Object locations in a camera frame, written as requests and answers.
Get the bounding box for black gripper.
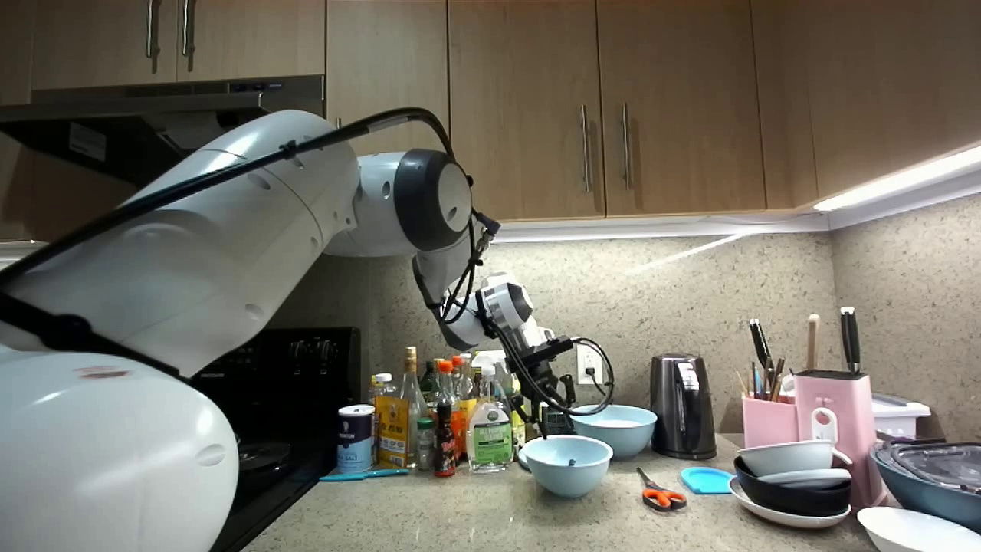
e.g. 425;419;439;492
506;341;579;422

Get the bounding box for small light blue bowl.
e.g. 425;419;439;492
527;432;616;499

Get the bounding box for large light blue bowl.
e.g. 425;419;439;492
568;402;658;462

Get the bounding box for grey bowl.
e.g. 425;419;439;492
737;442;856;483

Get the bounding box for black bowl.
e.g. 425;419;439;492
729;454;856;518

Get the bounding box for white bowl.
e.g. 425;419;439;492
856;503;981;552

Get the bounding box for dark bowl with utensil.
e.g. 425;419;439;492
868;440;981;535

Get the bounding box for clear spray bottle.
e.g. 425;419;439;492
467;352;518;477

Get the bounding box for orange cap bottle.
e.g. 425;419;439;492
433;355;460;404

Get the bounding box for small dark sauce bottle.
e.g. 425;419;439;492
436;397;460;483

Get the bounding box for black electric kettle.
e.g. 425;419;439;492
648;352;716;462

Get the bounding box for small clear jar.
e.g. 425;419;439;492
410;388;442;477

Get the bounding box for yellow label bottle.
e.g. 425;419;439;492
373;347;422;471

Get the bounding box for round salt canister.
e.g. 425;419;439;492
334;402;376;477

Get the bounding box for teal flat mat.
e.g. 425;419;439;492
318;467;410;484

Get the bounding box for pink utensil holder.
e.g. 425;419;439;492
739;394;799;451

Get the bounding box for black stove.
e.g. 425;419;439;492
193;325;361;552

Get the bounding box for white plate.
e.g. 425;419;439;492
726;483;856;535

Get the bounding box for pink knife block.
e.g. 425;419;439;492
793;368;881;508

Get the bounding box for white storage container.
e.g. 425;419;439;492
871;394;936;446

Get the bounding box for under-cabinet LED light bar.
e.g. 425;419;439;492
808;140;981;219

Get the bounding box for grey range hood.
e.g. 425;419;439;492
0;74;331;187

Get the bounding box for white wall outlet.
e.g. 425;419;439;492
573;344;607;391

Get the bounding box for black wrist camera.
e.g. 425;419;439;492
530;333;579;363

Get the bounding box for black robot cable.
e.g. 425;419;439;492
0;103;620;417

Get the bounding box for orange handled scissors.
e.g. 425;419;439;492
635;467;689;514

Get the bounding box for black handled knife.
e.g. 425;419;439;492
749;315;777;399
837;304;864;376

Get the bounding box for brown handled utensil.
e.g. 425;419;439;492
766;355;790;402

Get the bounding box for metal cabinet handle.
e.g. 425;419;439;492
620;100;640;193
579;100;597;196
177;0;200;74
145;0;167;74

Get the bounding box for wooden handled knife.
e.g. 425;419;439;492
804;312;821;374

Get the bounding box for wooden wall cabinets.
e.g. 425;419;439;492
0;0;981;225

